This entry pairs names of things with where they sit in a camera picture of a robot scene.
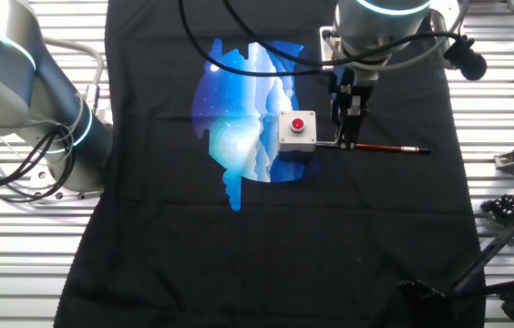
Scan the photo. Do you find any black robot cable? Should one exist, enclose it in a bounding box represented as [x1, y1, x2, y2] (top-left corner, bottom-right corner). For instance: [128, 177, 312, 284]
[221, 0, 488, 82]
[178, 0, 334, 77]

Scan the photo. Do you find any grey base cable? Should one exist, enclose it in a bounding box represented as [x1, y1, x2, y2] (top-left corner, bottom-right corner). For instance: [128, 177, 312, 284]
[42, 37, 106, 115]

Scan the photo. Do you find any grey box with red button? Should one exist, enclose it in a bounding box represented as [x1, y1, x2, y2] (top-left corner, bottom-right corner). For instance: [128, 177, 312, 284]
[277, 109, 318, 154]

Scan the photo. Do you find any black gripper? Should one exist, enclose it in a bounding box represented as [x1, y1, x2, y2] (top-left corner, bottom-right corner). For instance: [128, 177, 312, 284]
[331, 84, 375, 151]

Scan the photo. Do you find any black cloth with blue print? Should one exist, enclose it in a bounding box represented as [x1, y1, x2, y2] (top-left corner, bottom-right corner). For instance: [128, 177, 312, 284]
[54, 0, 487, 328]

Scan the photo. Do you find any brown brush with clear cap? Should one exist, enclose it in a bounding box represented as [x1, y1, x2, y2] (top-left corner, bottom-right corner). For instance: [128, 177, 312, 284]
[315, 140, 432, 155]

